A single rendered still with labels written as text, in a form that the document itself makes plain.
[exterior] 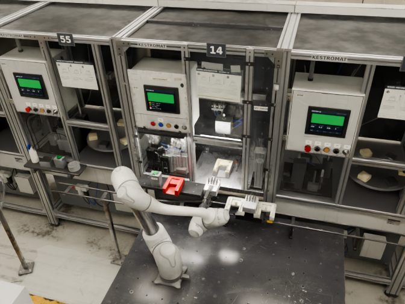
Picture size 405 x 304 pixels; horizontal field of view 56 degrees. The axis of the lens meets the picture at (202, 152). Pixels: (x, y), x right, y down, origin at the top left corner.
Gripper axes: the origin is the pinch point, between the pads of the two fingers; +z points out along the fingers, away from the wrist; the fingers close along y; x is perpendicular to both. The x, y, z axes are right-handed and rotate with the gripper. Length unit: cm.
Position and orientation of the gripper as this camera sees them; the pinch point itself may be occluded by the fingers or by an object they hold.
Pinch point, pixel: (210, 191)
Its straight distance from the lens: 273.8
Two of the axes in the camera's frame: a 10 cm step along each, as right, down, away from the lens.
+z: 2.7, -5.9, 7.6
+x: -9.6, -1.4, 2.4
